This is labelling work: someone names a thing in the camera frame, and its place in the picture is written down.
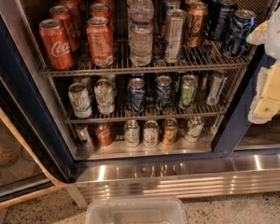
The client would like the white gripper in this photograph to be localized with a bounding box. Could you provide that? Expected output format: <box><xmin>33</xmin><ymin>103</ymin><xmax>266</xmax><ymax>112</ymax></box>
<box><xmin>246</xmin><ymin>7</ymin><xmax>280</xmax><ymax>124</ymax></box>

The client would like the clear plastic water bottle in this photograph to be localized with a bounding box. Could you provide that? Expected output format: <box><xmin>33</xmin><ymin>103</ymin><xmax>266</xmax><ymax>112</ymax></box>
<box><xmin>129</xmin><ymin>0</ymin><xmax>154</xmax><ymax>67</ymax></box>

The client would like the silver middle shelf can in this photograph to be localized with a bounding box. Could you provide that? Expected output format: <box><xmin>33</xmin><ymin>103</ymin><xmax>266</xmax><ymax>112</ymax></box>
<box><xmin>206</xmin><ymin>71</ymin><xmax>227</xmax><ymax>105</ymax></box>

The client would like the green middle shelf can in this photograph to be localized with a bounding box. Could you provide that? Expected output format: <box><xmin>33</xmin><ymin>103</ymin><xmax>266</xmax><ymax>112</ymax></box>
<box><xmin>178</xmin><ymin>75</ymin><xmax>198</xmax><ymax>109</ymax></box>

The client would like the middle shelf blue can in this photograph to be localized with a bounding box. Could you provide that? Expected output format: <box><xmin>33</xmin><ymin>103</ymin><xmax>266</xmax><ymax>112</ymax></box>
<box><xmin>128</xmin><ymin>77</ymin><xmax>146</xmax><ymax>113</ymax></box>

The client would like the stainless steel fridge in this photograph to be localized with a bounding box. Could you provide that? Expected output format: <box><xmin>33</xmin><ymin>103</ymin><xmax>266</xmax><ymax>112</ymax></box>
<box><xmin>0</xmin><ymin>0</ymin><xmax>280</xmax><ymax>206</ymax></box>

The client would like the open glass fridge door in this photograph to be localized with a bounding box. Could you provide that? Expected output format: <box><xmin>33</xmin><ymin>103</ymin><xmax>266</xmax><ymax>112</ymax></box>
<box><xmin>0</xmin><ymin>78</ymin><xmax>65</xmax><ymax>209</ymax></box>

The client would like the front blue can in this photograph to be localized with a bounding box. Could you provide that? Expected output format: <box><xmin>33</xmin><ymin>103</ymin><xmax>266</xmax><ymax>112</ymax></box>
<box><xmin>222</xmin><ymin>9</ymin><xmax>256</xmax><ymax>58</ymax></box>

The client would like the front gold brown can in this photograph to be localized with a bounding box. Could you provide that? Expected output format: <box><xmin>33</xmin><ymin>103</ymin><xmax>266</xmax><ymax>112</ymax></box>
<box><xmin>185</xmin><ymin>2</ymin><xmax>208</xmax><ymax>48</ymax></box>

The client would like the front silver energy can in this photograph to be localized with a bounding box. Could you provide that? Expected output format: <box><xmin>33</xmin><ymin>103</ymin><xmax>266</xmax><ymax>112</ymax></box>
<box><xmin>163</xmin><ymin>9</ymin><xmax>187</xmax><ymax>63</ymax></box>

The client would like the bottom right white can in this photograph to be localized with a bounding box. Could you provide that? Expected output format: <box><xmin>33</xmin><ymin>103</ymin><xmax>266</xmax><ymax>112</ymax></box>
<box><xmin>185</xmin><ymin>117</ymin><xmax>203</xmax><ymax>142</ymax></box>

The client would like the bottom gold can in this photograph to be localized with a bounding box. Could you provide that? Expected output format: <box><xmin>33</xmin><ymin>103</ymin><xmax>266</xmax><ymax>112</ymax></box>
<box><xmin>162</xmin><ymin>118</ymin><xmax>178</xmax><ymax>146</ymax></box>

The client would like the front orange soda can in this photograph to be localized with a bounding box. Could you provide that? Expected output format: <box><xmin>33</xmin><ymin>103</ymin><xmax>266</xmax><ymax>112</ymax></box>
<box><xmin>86</xmin><ymin>17</ymin><xmax>114</xmax><ymax>67</ymax></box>

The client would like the white 7up can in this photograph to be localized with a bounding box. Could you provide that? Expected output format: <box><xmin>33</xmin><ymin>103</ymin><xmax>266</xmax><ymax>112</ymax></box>
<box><xmin>68</xmin><ymin>82</ymin><xmax>92</xmax><ymax>119</ymax></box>
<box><xmin>94</xmin><ymin>78</ymin><xmax>115</xmax><ymax>115</ymax></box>

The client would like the bottom red Coke can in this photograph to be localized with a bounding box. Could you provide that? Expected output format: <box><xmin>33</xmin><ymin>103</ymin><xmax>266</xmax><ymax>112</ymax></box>
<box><xmin>94</xmin><ymin>122</ymin><xmax>112</xmax><ymax>146</ymax></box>

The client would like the left white 7UP can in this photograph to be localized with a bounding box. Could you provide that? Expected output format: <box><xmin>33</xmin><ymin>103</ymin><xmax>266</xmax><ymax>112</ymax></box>
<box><xmin>68</xmin><ymin>82</ymin><xmax>92</xmax><ymax>119</ymax></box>

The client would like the bottom silver can left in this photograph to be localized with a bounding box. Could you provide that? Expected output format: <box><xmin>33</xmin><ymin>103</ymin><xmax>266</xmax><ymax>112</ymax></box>
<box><xmin>75</xmin><ymin>124</ymin><xmax>92</xmax><ymax>149</ymax></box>

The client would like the front left Coca-Cola can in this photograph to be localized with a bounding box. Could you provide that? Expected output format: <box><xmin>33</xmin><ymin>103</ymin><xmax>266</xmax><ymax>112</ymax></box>
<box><xmin>39</xmin><ymin>19</ymin><xmax>74</xmax><ymax>70</ymax></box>

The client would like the clear plastic bin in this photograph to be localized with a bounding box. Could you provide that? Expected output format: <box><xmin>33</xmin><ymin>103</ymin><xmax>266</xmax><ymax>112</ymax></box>
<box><xmin>85</xmin><ymin>198</ymin><xmax>188</xmax><ymax>224</ymax></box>

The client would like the top wire shelf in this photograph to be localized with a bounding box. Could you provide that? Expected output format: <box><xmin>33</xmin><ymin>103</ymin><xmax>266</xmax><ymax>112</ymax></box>
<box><xmin>40</xmin><ymin>0</ymin><xmax>272</xmax><ymax>78</ymax></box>

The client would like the wire shelf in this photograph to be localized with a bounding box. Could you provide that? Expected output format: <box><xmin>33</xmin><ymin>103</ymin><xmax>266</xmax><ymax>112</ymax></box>
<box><xmin>40</xmin><ymin>0</ymin><xmax>272</xmax><ymax>78</ymax></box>
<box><xmin>65</xmin><ymin>69</ymin><xmax>239</xmax><ymax>124</ymax></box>

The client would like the middle wire shelf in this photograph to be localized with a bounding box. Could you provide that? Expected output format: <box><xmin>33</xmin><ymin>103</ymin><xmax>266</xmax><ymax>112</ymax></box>
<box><xmin>65</xmin><ymin>69</ymin><xmax>239</xmax><ymax>124</ymax></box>

